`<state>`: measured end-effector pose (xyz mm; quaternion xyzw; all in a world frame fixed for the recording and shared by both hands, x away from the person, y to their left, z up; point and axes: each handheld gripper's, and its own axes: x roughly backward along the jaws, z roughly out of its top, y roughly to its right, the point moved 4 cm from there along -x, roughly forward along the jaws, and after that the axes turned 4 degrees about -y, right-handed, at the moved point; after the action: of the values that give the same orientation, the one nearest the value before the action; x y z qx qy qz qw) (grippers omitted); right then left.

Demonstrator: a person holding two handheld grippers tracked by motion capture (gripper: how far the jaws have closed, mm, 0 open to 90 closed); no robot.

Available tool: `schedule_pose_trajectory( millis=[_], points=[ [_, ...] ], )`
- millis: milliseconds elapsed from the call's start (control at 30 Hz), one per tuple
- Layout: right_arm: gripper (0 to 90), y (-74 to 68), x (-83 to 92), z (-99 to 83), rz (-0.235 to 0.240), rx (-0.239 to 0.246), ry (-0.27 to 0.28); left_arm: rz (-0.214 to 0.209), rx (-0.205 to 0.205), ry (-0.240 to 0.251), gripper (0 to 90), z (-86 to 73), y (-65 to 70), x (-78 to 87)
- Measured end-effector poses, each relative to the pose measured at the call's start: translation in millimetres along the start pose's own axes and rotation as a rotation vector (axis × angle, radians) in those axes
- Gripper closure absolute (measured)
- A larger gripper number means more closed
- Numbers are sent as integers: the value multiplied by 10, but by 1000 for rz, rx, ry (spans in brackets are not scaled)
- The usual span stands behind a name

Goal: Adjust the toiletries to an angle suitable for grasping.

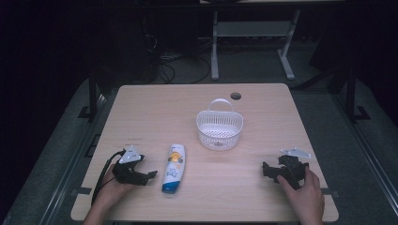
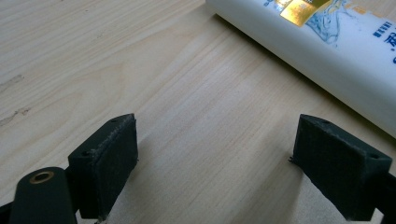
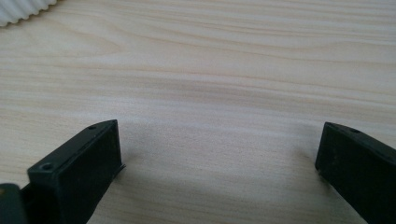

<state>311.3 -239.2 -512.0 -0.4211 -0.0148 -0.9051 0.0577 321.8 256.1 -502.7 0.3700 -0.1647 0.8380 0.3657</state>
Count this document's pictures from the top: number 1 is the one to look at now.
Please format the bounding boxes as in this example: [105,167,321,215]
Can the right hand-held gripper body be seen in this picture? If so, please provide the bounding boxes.
[276,146,313,190]

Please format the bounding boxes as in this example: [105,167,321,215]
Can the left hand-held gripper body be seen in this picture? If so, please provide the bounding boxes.
[112,144,145,186]

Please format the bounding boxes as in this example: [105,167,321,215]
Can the white tube with blue cap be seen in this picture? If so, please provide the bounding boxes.
[161,142,187,195]

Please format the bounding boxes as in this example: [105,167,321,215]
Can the white plastic basket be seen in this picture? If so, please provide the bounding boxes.
[195,97,245,152]

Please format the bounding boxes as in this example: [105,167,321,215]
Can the person's right hand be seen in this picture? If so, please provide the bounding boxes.
[276,165,326,221]

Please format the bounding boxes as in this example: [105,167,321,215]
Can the person's left hand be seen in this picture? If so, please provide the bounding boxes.
[93,163,139,214]

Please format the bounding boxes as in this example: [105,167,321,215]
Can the dark computer case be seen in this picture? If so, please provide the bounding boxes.
[101,13,160,86]

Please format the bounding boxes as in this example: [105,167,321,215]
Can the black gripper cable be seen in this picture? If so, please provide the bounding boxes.
[90,150,127,206]

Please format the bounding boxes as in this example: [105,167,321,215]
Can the metal floor rail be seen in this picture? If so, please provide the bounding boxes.
[38,93,109,225]
[332,92,398,217]

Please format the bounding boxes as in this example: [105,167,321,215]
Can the black upright post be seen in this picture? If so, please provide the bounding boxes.
[344,61,372,124]
[77,67,99,122]

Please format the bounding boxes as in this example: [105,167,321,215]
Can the black floor cables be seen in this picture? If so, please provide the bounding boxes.
[155,37,213,85]

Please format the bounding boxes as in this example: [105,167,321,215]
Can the grey metal desk frame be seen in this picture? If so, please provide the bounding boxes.
[210,8,302,82]

